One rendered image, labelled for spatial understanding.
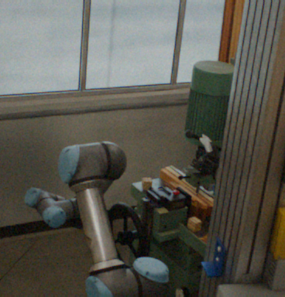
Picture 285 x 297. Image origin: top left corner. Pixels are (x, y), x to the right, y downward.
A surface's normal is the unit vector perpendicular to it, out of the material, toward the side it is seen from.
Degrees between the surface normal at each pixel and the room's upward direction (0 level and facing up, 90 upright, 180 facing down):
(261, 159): 90
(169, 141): 90
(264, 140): 90
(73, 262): 0
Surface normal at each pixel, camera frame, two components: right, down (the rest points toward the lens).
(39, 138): 0.47, 0.44
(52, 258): 0.11, -0.89
